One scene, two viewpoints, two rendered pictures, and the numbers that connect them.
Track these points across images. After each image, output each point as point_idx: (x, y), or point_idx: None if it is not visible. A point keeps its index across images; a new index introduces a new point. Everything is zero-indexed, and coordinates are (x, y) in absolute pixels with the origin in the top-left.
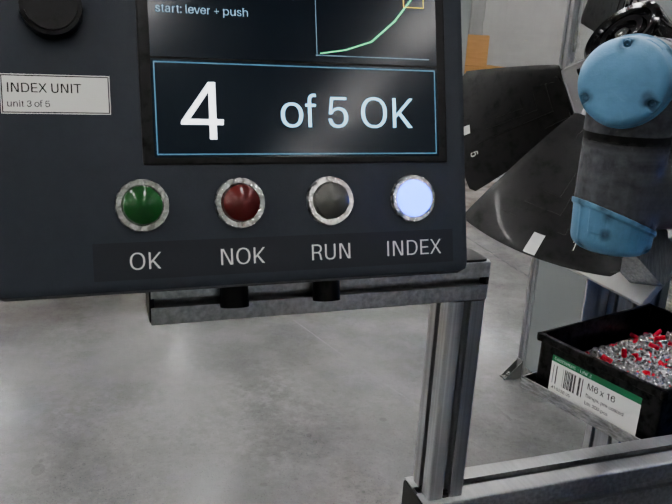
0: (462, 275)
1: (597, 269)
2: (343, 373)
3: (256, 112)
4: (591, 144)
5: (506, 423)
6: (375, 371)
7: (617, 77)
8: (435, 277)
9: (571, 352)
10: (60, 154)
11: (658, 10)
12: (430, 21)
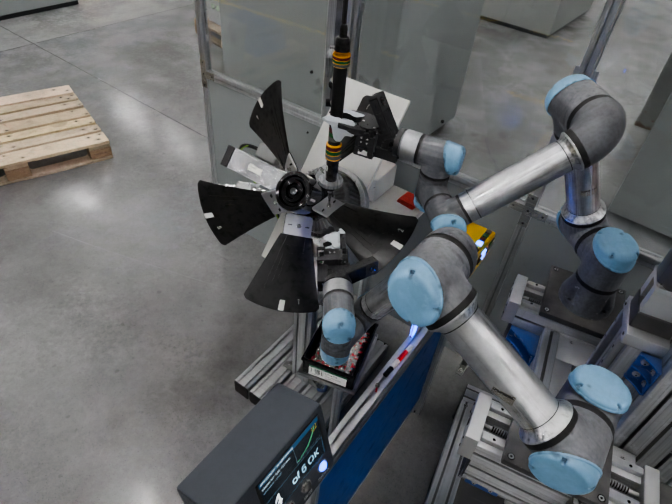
0: None
1: (310, 310)
2: (115, 266)
3: (288, 488)
4: (328, 341)
5: (226, 263)
6: (134, 255)
7: (338, 334)
8: None
9: (317, 365)
10: None
11: (309, 184)
12: (318, 427)
